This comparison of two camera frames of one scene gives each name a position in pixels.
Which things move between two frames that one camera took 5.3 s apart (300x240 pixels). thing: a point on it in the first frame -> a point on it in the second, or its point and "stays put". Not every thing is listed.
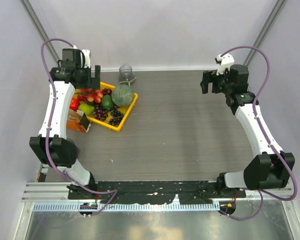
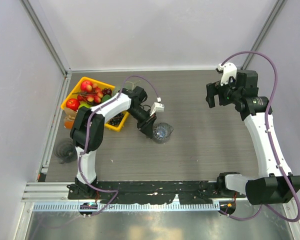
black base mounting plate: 161,192 stays put
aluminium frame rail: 61,192 stays put
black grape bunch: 117,116 stays put
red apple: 74,104 stays put
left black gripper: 93,83 -> 146,126
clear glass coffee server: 126,74 -> 161,132
